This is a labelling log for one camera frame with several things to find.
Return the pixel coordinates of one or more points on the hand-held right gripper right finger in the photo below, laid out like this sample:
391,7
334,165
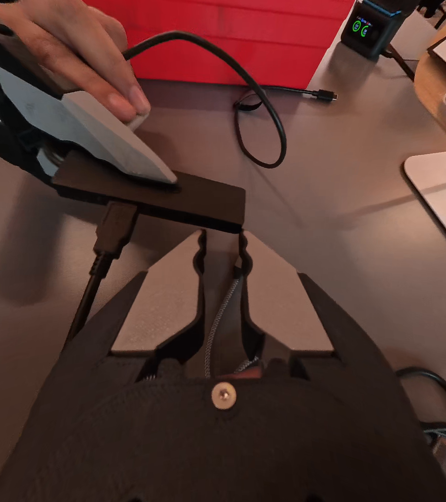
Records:
282,310

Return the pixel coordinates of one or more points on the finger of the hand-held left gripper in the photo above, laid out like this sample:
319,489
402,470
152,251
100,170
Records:
101,129

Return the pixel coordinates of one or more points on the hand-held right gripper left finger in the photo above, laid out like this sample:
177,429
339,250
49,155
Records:
160,306

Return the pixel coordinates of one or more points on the black usb hub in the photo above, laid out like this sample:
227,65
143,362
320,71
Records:
207,204

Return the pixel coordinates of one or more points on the red plastic bin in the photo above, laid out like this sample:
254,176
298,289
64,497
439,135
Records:
223,39

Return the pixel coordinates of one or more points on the person's left hand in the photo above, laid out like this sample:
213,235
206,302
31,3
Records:
78,35

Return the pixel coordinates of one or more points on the wooden document stand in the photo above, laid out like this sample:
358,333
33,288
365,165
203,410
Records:
438,94

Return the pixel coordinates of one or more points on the black charger with display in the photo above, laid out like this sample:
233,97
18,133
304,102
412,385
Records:
376,35

